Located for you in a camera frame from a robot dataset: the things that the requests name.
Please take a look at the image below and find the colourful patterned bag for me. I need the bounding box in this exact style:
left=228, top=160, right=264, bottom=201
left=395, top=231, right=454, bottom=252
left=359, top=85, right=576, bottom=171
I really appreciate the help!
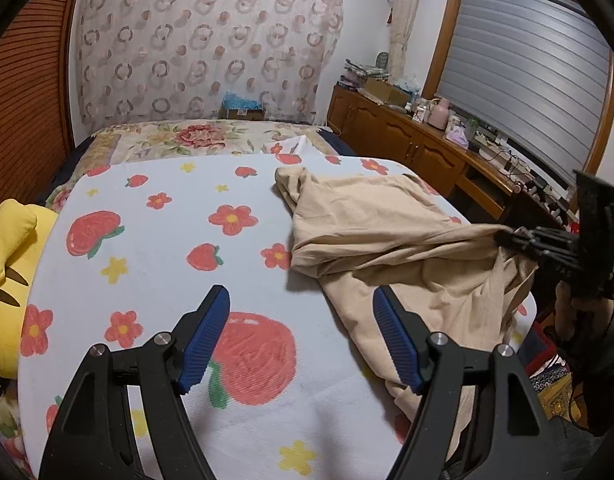
left=529, top=365, right=585, bottom=426

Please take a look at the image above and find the person's right hand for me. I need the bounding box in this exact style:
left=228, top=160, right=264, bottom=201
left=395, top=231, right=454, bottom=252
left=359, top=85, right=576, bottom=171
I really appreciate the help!
left=556, top=285, right=588, bottom=347

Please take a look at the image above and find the pink kettle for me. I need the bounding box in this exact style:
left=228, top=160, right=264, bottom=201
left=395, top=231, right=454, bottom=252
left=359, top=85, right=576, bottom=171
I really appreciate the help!
left=427, top=97, right=450, bottom=131

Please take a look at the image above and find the beige lace curtain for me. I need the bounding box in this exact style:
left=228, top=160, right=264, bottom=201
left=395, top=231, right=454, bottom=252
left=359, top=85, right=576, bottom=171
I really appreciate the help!
left=389, top=0, right=428, bottom=81

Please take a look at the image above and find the ring patterned sheer curtain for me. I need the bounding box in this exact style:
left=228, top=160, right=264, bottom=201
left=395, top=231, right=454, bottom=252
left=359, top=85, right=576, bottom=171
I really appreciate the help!
left=74, top=0, right=344, bottom=133

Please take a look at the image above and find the wooden side cabinet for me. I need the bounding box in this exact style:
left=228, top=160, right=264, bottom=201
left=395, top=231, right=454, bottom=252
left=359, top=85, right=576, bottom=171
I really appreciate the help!
left=327, top=85, right=578, bottom=226

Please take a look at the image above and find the white strawberry print blanket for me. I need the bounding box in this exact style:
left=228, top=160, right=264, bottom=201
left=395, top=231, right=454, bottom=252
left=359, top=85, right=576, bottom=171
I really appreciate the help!
left=17, top=152, right=538, bottom=480

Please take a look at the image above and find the beige t-shirt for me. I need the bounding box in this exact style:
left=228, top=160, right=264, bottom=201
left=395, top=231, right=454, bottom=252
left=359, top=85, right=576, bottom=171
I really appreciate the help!
left=273, top=166, right=540, bottom=456

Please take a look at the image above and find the floral bed sheet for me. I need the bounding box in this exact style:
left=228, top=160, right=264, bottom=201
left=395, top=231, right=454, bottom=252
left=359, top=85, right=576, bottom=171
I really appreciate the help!
left=0, top=119, right=348, bottom=480

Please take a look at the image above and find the yellow striped plush toy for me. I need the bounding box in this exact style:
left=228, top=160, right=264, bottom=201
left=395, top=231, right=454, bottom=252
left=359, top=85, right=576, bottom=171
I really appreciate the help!
left=0, top=199, right=59, bottom=380

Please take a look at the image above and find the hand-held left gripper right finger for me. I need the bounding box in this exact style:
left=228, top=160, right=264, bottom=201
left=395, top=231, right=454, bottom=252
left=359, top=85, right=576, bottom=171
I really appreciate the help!
left=373, top=285, right=562, bottom=480

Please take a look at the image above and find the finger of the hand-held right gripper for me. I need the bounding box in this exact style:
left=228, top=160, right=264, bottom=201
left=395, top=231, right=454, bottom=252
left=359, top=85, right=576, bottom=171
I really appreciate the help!
left=497, top=241, right=542, bottom=262
left=494, top=227, right=540, bottom=246

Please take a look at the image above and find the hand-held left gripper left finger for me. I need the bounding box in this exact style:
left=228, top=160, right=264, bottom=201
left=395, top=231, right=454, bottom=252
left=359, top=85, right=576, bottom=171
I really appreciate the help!
left=37, top=285, right=231, bottom=480

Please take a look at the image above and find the pile of folded cloths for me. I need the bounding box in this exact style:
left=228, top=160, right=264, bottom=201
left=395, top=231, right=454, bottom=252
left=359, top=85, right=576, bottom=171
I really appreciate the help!
left=339, top=57, right=390, bottom=86

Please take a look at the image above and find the blue bag on box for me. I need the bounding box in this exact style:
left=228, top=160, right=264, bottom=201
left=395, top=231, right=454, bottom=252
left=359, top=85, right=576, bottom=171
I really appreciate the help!
left=222, top=91, right=265, bottom=111

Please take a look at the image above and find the person's right forearm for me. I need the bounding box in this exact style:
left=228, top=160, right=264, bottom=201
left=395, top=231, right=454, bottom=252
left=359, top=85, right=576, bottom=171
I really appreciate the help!
left=569, top=295, right=614, bottom=436

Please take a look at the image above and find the small brown box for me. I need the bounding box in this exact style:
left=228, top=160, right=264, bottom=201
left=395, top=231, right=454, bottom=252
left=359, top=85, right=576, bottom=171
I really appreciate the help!
left=226, top=106, right=266, bottom=121

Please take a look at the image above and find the cardboard box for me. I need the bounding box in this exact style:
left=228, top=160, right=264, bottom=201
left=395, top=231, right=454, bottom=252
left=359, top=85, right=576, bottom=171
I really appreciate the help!
left=362, top=77, right=410, bottom=106

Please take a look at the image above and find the grey window blind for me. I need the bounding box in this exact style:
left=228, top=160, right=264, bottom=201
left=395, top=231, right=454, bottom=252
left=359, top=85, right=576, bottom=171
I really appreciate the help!
left=439, top=0, right=612, bottom=173

